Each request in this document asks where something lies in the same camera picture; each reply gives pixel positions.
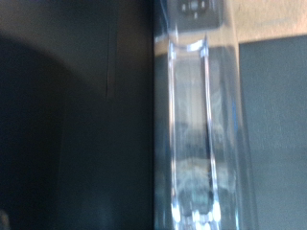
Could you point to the black Keurig coffee machine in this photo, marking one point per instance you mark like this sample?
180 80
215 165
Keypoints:
112 159

